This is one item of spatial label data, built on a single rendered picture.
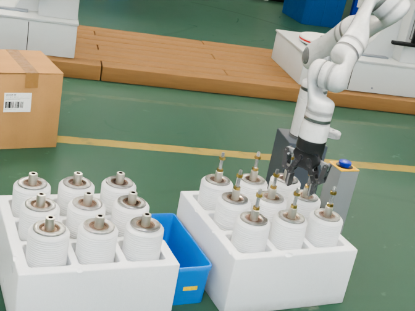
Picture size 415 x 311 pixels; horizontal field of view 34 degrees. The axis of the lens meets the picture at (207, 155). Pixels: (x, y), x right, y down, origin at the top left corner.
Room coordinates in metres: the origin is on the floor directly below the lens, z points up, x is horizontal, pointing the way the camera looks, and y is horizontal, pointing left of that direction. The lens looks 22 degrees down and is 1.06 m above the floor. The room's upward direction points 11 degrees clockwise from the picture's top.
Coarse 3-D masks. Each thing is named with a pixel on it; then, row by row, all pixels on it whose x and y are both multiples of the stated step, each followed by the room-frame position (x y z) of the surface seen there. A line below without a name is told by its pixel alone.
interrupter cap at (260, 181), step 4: (244, 176) 1.92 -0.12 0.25; (248, 176) 1.93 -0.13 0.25; (260, 176) 1.94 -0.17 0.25; (244, 180) 1.89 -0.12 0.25; (248, 180) 1.90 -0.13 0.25; (256, 180) 1.91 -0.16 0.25; (260, 180) 1.91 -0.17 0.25; (264, 180) 1.92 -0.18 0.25; (252, 184) 1.88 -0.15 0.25; (256, 184) 1.88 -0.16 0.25; (260, 184) 1.89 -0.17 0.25
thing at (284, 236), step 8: (272, 224) 1.70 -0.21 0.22; (280, 224) 1.67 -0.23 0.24; (288, 224) 1.66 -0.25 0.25; (296, 224) 1.67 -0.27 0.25; (304, 224) 1.68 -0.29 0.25; (272, 232) 1.69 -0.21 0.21; (280, 232) 1.67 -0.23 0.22; (288, 232) 1.66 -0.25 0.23; (296, 232) 1.66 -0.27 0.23; (304, 232) 1.68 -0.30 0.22; (272, 240) 1.68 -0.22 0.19; (280, 240) 1.66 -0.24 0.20; (288, 240) 1.66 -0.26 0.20; (296, 240) 1.66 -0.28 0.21; (280, 248) 1.66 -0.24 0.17; (288, 248) 1.66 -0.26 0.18; (296, 248) 1.67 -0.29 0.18
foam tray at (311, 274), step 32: (192, 192) 1.90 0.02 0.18; (192, 224) 1.79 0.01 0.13; (224, 256) 1.60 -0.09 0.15; (256, 256) 1.58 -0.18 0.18; (288, 256) 1.63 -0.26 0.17; (320, 256) 1.67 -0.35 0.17; (352, 256) 1.72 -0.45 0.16; (224, 288) 1.57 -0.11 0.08; (256, 288) 1.59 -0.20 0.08; (288, 288) 1.63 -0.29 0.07; (320, 288) 1.68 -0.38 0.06
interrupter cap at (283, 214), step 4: (280, 212) 1.72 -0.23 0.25; (284, 212) 1.72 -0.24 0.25; (296, 212) 1.74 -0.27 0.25; (280, 216) 1.69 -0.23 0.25; (284, 216) 1.70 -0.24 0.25; (296, 216) 1.72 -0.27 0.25; (300, 216) 1.72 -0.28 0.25; (284, 220) 1.67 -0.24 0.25; (288, 220) 1.68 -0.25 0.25; (292, 220) 1.68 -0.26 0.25; (296, 220) 1.69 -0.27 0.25; (300, 220) 1.69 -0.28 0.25; (304, 220) 1.70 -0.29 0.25
